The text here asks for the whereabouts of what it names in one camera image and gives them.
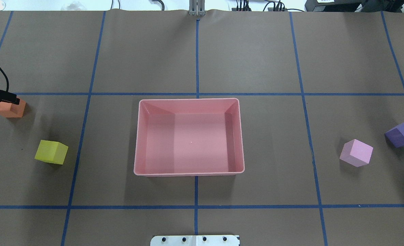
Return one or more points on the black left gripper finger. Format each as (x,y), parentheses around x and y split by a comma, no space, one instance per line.
(3,96)

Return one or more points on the orange foam block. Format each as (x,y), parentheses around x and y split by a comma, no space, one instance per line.
(9,110)

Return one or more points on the light pink foam block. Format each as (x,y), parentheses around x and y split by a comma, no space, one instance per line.
(356,153)

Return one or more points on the purple foam block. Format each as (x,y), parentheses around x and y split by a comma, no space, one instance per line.
(396,135)

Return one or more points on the pink plastic bin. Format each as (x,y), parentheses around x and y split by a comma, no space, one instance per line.
(189,137)

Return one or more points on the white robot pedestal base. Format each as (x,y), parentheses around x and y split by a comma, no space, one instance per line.
(196,240)

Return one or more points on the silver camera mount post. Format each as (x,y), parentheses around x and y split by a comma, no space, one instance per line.
(197,8)

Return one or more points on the yellow-green foam block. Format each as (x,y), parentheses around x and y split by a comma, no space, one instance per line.
(51,152)

